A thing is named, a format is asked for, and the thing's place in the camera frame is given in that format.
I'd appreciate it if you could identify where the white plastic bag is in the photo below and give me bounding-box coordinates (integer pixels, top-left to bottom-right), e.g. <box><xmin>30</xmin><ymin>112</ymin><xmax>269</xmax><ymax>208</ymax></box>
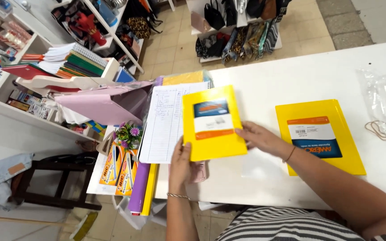
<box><xmin>112</xmin><ymin>195</ymin><xmax>168</xmax><ymax>231</ymax></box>

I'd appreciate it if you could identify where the white shelf with stationery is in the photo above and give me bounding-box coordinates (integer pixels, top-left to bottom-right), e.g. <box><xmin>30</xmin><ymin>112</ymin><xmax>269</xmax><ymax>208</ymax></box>
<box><xmin>0</xmin><ymin>0</ymin><xmax>108</xmax><ymax>143</ymax></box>

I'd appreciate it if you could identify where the yellow notebook with label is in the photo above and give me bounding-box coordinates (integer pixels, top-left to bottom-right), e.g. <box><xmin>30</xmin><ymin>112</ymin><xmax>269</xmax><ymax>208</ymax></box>
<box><xmin>182</xmin><ymin>85</ymin><xmax>248</xmax><ymax>162</ymax></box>

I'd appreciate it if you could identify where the white rack of bags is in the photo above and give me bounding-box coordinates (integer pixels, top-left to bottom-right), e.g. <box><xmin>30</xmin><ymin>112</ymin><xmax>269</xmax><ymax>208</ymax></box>
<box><xmin>186</xmin><ymin>0</ymin><xmax>293</xmax><ymax>65</ymax></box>

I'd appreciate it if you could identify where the pink phone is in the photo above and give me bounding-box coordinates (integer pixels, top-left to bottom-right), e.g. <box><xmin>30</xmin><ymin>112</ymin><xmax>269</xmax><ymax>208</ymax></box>
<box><xmin>190</xmin><ymin>161</ymin><xmax>210</xmax><ymax>183</ymax></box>

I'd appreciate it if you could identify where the orange pen box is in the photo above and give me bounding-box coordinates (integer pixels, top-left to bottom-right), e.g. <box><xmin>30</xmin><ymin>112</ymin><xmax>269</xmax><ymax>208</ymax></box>
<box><xmin>115</xmin><ymin>149</ymin><xmax>139</xmax><ymax>197</ymax></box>
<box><xmin>99</xmin><ymin>141</ymin><xmax>125</xmax><ymax>187</ymax></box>

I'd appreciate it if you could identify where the white shelf with backpacks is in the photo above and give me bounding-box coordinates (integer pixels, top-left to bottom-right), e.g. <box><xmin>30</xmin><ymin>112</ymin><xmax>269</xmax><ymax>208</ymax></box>
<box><xmin>50</xmin><ymin>0</ymin><xmax>176</xmax><ymax>75</ymax></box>

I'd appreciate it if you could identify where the silver wrist bracelet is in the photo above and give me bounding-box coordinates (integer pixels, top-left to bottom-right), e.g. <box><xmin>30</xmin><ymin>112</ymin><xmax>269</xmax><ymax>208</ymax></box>
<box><xmin>166</xmin><ymin>192</ymin><xmax>191</xmax><ymax>201</ymax></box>

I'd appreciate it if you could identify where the open lined ledger notebook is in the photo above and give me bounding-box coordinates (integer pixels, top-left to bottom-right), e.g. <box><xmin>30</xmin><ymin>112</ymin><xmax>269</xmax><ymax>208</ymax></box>
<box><xmin>138</xmin><ymin>81</ymin><xmax>212</xmax><ymax>164</ymax></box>

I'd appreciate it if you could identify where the clear plastic wrapping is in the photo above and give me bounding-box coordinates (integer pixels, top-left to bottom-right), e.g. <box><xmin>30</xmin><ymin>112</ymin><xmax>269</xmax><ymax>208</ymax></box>
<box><xmin>357</xmin><ymin>68</ymin><xmax>386</xmax><ymax>138</ymax></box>

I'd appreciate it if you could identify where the denim jacket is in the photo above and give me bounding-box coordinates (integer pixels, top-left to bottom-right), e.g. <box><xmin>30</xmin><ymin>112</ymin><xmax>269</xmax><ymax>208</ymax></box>
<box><xmin>0</xmin><ymin>153</ymin><xmax>35</xmax><ymax>211</ymax></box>

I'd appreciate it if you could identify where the stack of yellow notebooks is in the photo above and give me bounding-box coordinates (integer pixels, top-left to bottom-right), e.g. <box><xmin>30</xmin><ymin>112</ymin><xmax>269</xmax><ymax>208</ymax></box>
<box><xmin>275</xmin><ymin>99</ymin><xmax>367</xmax><ymax>177</ymax></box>

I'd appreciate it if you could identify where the dark wooden stool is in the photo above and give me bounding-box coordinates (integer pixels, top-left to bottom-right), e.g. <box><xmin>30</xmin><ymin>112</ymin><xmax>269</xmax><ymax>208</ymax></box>
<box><xmin>14</xmin><ymin>152</ymin><xmax>102</xmax><ymax>211</ymax></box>

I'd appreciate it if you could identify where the pink folder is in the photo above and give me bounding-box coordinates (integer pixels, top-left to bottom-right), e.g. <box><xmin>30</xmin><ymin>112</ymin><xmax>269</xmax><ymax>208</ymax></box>
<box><xmin>54</xmin><ymin>81</ymin><xmax>154</xmax><ymax>127</ymax></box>

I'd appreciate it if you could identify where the purple paper roll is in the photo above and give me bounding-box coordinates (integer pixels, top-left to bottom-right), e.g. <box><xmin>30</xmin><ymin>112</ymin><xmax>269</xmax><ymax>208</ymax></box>
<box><xmin>127</xmin><ymin>162</ymin><xmax>151</xmax><ymax>215</ymax></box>

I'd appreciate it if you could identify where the thin brown wrist bracelet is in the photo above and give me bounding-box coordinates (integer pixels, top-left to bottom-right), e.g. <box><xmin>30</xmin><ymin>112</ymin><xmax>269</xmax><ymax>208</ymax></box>
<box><xmin>282</xmin><ymin>145</ymin><xmax>297</xmax><ymax>164</ymax></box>

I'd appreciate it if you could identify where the yellow and purple paper stack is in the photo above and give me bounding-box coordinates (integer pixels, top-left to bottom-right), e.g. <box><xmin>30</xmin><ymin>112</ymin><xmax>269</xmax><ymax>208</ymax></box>
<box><xmin>154</xmin><ymin>70</ymin><xmax>212</xmax><ymax>87</ymax></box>

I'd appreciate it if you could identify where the striped shirt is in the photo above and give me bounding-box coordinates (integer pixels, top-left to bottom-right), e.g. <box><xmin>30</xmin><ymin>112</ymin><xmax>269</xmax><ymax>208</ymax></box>
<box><xmin>215</xmin><ymin>206</ymin><xmax>386</xmax><ymax>241</ymax></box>

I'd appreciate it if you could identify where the white tray of spiral notebooks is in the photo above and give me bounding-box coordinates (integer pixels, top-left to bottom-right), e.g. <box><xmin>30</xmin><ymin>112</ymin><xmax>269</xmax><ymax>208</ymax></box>
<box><xmin>2</xmin><ymin>42</ymin><xmax>120</xmax><ymax>91</ymax></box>

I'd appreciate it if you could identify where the person's right hand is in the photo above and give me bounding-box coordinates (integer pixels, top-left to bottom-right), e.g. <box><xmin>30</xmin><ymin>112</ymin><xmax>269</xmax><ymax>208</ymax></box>
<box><xmin>235</xmin><ymin>121</ymin><xmax>295</xmax><ymax>160</ymax></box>

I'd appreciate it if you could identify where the yellow paper roll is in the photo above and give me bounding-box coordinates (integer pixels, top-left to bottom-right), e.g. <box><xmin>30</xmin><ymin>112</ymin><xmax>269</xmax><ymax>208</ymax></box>
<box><xmin>141</xmin><ymin>163</ymin><xmax>159</xmax><ymax>217</ymax></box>

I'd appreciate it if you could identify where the person's left hand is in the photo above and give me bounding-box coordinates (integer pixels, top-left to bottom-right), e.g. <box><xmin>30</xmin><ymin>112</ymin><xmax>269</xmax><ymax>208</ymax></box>
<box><xmin>168</xmin><ymin>135</ymin><xmax>192</xmax><ymax>195</ymax></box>

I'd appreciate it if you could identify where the tan rubber band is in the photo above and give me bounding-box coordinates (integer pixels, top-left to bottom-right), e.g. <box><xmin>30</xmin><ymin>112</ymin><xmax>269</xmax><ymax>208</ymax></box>
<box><xmin>364</xmin><ymin>120</ymin><xmax>386</xmax><ymax>141</ymax></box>

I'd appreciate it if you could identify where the small artificial flower pot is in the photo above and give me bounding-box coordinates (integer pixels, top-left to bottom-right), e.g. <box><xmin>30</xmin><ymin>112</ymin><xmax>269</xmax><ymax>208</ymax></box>
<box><xmin>113</xmin><ymin>121</ymin><xmax>143</xmax><ymax>150</ymax></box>

